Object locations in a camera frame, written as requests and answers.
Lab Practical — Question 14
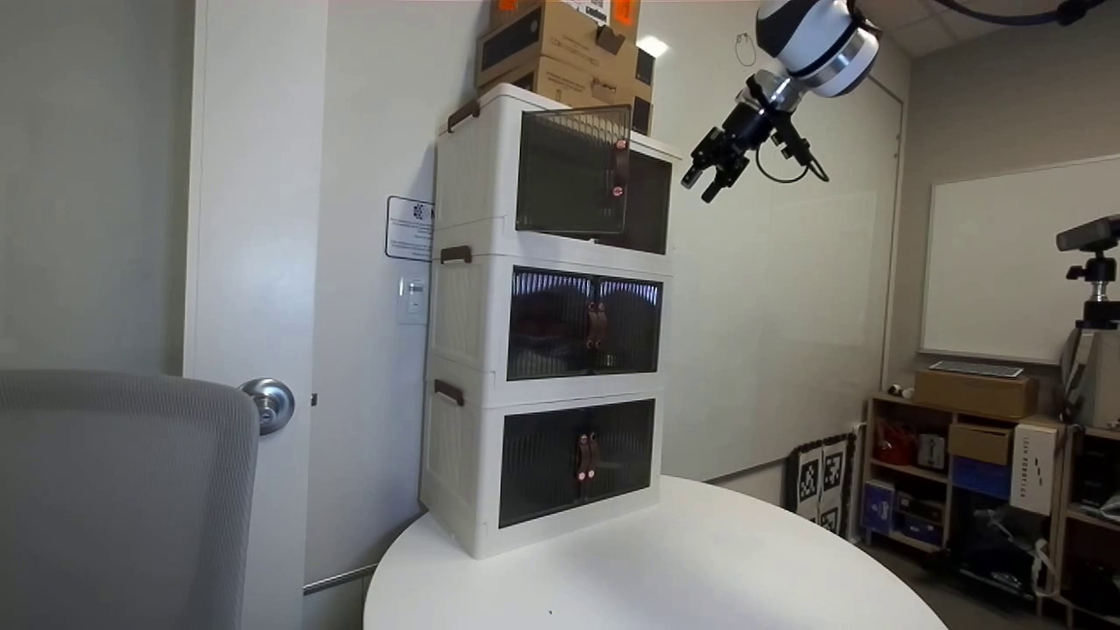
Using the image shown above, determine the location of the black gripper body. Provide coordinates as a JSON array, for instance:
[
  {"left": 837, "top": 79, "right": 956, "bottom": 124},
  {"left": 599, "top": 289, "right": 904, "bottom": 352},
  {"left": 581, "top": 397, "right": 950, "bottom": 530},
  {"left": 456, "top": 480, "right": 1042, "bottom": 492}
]
[{"left": 698, "top": 103, "right": 782, "bottom": 172}]

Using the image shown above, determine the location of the tinted cabinet door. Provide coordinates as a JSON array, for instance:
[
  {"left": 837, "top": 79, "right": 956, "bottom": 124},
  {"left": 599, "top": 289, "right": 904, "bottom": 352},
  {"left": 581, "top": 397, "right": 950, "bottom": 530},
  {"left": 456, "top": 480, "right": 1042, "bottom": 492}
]
[
  {"left": 509, "top": 265, "right": 603, "bottom": 384},
  {"left": 501, "top": 412, "right": 592, "bottom": 534},
  {"left": 516, "top": 103, "right": 637, "bottom": 246},
  {"left": 595, "top": 276, "right": 664, "bottom": 380},
  {"left": 627, "top": 145, "right": 674, "bottom": 258},
  {"left": 583, "top": 401, "right": 658, "bottom": 503}
]

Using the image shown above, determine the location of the red object on shelf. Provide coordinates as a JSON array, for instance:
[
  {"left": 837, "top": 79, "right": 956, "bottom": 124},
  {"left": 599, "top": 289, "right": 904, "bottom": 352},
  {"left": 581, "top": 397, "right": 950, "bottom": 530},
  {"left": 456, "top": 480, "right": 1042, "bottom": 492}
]
[{"left": 874, "top": 422, "right": 919, "bottom": 468}]

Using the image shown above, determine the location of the wooden shelf unit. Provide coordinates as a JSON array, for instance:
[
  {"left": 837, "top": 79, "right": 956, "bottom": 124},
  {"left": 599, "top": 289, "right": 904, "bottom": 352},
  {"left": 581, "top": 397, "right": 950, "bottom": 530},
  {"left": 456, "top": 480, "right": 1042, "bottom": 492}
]
[{"left": 859, "top": 391, "right": 1071, "bottom": 592}]

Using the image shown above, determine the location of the dark shelf unit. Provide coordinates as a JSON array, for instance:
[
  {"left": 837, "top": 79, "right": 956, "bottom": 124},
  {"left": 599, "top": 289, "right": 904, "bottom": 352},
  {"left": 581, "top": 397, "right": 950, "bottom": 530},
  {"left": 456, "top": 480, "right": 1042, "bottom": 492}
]
[{"left": 1054, "top": 425, "right": 1120, "bottom": 626}]

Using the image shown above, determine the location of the brown cardboard box with labels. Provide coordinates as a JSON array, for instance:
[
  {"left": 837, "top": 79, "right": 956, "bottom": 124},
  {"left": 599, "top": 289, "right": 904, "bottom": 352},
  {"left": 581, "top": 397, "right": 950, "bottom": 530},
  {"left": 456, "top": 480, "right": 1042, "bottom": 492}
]
[{"left": 471, "top": 0, "right": 658, "bottom": 136}]

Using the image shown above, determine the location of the white stacked storage cabinet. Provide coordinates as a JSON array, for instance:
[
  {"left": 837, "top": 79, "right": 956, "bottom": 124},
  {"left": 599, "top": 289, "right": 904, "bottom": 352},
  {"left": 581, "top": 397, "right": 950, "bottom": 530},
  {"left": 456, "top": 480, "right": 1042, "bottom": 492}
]
[{"left": 417, "top": 80, "right": 686, "bottom": 561}]

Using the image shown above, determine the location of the white whiteboard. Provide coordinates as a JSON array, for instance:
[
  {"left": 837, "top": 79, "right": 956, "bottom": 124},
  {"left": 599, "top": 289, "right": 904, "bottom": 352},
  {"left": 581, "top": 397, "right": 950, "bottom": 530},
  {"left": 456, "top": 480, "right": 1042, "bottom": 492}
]
[{"left": 919, "top": 152, "right": 1120, "bottom": 368}]

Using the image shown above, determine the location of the black white calibration board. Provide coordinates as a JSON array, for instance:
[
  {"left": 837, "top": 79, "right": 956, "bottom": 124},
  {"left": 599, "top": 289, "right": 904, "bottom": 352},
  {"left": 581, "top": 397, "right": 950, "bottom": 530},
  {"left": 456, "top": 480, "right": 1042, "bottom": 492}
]
[{"left": 790, "top": 430, "right": 860, "bottom": 540}]

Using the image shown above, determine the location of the large flat cardboard box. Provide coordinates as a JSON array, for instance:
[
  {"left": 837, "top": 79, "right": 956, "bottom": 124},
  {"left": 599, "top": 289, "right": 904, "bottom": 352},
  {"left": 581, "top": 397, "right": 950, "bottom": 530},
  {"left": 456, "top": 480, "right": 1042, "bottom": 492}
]
[{"left": 910, "top": 362, "right": 1040, "bottom": 425}]

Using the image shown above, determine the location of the small blue box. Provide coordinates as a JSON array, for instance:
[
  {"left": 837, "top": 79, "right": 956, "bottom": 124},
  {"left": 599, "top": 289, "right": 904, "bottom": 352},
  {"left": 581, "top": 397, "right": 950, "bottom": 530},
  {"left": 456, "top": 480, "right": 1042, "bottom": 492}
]
[{"left": 860, "top": 480, "right": 898, "bottom": 540}]

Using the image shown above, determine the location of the small brown cardboard box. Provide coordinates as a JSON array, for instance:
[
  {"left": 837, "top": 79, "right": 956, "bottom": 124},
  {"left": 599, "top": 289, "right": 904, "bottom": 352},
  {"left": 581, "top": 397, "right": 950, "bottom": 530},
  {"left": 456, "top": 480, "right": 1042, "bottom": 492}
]
[{"left": 950, "top": 416, "right": 1014, "bottom": 468}]

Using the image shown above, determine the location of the black tripod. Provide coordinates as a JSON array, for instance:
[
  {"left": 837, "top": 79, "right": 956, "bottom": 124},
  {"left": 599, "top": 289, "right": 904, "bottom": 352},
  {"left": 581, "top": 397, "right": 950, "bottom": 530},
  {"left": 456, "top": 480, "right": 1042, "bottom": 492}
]
[{"left": 1056, "top": 253, "right": 1120, "bottom": 426}]

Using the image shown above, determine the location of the blue storage bin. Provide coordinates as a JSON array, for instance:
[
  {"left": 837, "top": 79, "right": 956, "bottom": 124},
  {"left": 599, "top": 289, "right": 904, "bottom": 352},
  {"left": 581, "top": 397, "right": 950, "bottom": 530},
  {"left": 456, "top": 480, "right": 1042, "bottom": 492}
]
[{"left": 950, "top": 454, "right": 1014, "bottom": 507}]

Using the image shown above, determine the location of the white room door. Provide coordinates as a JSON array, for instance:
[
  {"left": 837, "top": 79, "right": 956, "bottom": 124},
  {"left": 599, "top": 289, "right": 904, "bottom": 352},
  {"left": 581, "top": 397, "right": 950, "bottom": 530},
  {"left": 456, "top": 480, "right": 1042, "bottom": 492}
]
[{"left": 177, "top": 0, "right": 334, "bottom": 630}]

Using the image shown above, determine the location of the gray mesh office chair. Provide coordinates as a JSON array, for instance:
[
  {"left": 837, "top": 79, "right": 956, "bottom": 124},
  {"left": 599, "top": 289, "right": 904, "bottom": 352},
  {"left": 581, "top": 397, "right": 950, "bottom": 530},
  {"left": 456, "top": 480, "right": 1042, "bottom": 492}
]
[{"left": 0, "top": 368, "right": 263, "bottom": 630}]

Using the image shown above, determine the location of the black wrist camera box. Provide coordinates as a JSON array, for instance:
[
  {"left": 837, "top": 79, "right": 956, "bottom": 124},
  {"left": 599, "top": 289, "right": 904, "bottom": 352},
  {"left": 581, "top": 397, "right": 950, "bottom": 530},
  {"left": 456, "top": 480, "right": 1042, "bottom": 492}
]
[{"left": 769, "top": 113, "right": 834, "bottom": 185}]

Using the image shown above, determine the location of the white wall sign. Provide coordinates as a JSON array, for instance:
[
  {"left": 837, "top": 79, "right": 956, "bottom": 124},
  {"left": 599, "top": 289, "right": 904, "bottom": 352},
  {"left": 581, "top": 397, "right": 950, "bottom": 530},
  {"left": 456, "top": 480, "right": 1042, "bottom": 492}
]
[{"left": 383, "top": 192, "right": 436, "bottom": 263}]

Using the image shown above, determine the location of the white light switch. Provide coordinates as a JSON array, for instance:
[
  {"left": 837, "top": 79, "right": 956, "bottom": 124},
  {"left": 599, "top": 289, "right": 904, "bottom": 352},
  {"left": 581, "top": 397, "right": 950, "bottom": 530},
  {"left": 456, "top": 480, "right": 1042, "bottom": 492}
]
[{"left": 396, "top": 275, "right": 432, "bottom": 327}]

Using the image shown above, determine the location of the black camera on tripod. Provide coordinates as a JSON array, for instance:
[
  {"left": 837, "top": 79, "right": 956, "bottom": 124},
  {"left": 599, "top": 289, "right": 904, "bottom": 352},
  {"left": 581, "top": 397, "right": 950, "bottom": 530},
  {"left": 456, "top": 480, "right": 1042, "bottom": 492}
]
[{"left": 1054, "top": 213, "right": 1120, "bottom": 258}]

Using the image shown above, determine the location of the silver door handle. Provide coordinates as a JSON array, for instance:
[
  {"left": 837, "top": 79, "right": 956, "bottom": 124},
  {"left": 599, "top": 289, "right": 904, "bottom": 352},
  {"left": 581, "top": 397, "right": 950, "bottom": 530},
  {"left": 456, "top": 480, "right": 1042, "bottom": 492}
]
[{"left": 242, "top": 375, "right": 298, "bottom": 442}]

